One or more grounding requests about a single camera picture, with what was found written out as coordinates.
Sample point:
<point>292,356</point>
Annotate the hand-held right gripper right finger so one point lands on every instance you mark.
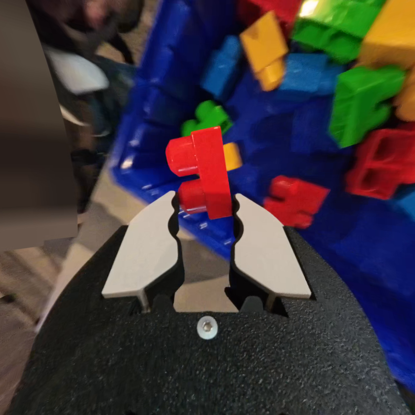
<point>269,253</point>

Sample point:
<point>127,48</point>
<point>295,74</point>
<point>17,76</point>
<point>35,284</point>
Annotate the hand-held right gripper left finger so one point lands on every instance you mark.
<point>146,249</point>

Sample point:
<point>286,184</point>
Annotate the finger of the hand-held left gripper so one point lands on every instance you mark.
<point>79,73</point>

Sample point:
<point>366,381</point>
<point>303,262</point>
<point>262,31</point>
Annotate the blue ribbed plastic bin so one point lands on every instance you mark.
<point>356,259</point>

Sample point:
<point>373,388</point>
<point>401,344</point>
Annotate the red two-stud mega block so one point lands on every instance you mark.
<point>210,168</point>

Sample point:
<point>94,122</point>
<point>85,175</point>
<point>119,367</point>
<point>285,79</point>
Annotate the pile of coloured mega blocks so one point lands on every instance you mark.
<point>360,103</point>

